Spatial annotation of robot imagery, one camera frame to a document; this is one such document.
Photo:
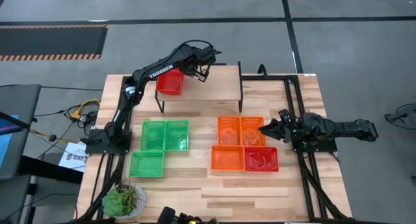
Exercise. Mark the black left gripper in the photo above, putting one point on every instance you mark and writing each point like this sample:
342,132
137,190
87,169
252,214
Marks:
195,59

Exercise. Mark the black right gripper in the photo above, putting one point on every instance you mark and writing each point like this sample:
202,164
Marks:
292,133

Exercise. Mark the orange plastic basket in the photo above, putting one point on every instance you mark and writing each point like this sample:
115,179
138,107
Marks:
227,158
252,133
229,131

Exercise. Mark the red plastic basket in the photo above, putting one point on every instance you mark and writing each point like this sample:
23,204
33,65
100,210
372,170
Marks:
261,159
169,84

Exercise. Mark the green plastic basket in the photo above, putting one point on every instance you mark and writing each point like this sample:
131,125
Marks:
176,135
147,164
152,135

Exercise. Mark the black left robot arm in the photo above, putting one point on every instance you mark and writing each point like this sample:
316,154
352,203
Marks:
159,71

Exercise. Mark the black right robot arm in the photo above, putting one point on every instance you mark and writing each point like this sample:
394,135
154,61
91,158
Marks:
344,128

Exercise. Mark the wooden shelf black metal legs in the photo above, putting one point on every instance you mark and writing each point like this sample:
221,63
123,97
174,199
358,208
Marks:
217,84

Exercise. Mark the black chair base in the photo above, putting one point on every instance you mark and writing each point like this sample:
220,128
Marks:
404,117

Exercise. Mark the black device with yellow tag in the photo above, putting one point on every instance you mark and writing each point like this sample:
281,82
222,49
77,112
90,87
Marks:
167,216

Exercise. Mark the white pot with green plant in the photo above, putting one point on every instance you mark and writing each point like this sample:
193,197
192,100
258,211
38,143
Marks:
117,201

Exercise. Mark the white printed paper sheet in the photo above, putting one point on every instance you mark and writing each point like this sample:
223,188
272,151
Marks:
73,159

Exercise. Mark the black floor mat hazard stripes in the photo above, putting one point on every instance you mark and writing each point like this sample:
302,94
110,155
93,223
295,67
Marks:
48,40

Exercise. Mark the grey desk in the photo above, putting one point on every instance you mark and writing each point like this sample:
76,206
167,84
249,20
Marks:
19,100

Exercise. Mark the blue screen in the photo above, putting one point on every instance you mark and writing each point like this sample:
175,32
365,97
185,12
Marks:
5,143

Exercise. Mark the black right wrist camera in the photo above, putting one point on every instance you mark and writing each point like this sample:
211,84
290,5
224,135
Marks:
285,115

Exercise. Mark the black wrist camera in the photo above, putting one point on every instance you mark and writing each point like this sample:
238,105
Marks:
285,115
209,52

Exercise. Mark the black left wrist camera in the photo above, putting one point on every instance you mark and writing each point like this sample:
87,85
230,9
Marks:
209,52

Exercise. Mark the black aluminium rig frame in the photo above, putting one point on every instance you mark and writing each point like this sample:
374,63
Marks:
312,185

